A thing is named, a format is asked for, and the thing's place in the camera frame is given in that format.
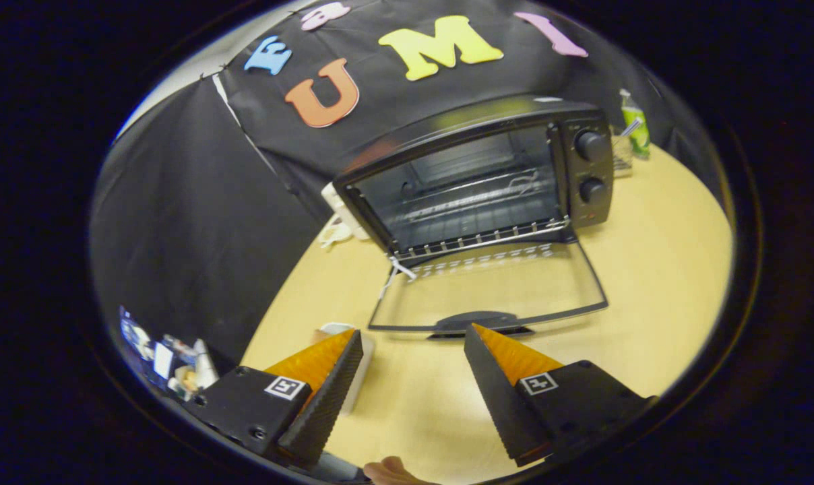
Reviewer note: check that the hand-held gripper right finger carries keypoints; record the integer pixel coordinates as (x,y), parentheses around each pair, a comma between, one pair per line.
(501,397)

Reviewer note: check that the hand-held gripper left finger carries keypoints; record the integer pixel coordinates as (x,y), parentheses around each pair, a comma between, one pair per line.
(323,404)

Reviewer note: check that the black toaster oven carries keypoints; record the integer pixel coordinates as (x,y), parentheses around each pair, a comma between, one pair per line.
(585,182)

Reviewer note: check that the white pop-up toaster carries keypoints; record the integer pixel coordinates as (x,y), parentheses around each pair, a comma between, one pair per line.
(339,209)

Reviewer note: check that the white plastic container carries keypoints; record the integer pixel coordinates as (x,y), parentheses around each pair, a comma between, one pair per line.
(365,367)

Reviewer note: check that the assorted clutter pile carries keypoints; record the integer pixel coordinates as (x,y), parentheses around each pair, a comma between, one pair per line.
(171,357)

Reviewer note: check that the clear drinking glass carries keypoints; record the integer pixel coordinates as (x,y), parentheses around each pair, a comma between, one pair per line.
(621,155)

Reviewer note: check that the green label water bottle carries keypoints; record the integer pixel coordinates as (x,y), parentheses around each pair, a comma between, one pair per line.
(636,128)

